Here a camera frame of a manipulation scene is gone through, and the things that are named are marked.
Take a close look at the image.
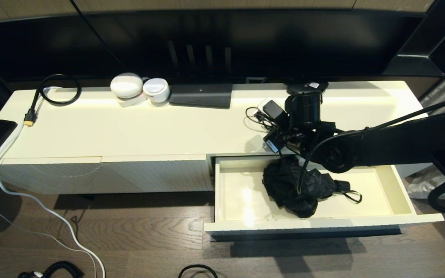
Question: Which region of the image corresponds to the coiled black cable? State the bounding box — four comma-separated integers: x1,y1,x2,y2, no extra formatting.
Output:
43,261,85,278

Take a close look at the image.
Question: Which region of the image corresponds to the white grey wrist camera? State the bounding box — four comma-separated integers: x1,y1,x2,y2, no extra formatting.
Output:
257,97,286,121

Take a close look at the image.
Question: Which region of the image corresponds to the black cable behind television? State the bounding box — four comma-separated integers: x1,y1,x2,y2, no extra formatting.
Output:
70,0,128,72

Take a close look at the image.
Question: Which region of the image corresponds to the black looped floor cable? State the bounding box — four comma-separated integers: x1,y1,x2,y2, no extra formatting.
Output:
177,264,219,278

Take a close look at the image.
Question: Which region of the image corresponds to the white drawer with dark handle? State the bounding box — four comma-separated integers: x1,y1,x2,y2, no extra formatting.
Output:
205,152,445,242

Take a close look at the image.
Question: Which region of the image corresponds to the black HDMI cable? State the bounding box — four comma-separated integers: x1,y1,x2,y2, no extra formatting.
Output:
24,74,82,127

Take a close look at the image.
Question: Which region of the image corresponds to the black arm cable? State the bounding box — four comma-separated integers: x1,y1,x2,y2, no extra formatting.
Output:
278,94,445,216

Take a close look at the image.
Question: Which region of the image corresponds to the black television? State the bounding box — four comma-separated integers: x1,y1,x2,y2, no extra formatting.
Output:
0,10,428,83

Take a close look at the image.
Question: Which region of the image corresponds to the black wall shelf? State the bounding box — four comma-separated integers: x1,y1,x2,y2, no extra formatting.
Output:
382,0,445,76

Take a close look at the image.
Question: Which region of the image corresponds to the small black set-top box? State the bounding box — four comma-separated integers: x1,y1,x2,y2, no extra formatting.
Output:
287,80,330,95

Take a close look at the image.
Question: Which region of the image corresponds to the large white round device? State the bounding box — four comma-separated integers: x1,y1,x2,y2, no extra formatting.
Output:
110,72,144,98

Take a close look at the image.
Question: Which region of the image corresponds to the dark grey flat box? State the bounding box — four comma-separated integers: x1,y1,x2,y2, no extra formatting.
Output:
168,83,233,109

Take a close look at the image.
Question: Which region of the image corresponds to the black umbrella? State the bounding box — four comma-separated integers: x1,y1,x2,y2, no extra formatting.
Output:
262,155,363,218

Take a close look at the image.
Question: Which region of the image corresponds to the cream TV cabinet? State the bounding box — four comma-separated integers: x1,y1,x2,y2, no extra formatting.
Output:
0,80,445,194

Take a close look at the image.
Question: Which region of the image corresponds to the thin black audio cable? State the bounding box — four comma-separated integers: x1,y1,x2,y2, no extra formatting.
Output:
245,106,276,134

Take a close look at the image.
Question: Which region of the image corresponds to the small white round device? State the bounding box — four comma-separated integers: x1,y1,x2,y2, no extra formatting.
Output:
142,78,170,103

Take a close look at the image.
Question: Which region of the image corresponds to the thin white cable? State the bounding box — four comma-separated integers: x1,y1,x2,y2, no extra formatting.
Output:
0,189,95,278

